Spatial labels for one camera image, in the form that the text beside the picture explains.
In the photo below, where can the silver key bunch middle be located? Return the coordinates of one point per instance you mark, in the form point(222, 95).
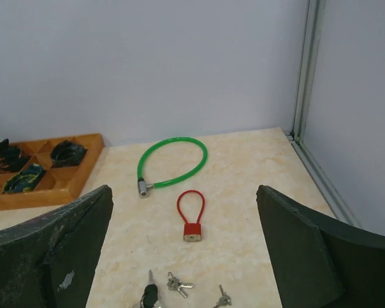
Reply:
point(175, 284)

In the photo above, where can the wooden compartment tray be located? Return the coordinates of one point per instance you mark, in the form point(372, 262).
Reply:
point(59, 185)

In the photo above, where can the black head key bunch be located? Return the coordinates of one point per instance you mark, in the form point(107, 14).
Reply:
point(150, 297)

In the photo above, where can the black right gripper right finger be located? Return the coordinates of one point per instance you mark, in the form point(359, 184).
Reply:
point(319, 261)

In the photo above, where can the black rolled item right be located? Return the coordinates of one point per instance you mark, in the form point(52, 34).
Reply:
point(67, 154)

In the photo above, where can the black yellow rolled item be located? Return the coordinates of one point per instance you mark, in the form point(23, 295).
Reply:
point(25, 181)

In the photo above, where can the small silver key pair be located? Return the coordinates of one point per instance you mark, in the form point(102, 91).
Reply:
point(224, 299)

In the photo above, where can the aluminium frame post right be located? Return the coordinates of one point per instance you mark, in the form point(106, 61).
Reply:
point(310, 48)

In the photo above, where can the green cable lock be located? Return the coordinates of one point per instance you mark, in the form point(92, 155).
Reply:
point(169, 162)

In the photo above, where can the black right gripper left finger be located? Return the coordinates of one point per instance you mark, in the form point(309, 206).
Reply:
point(51, 260)

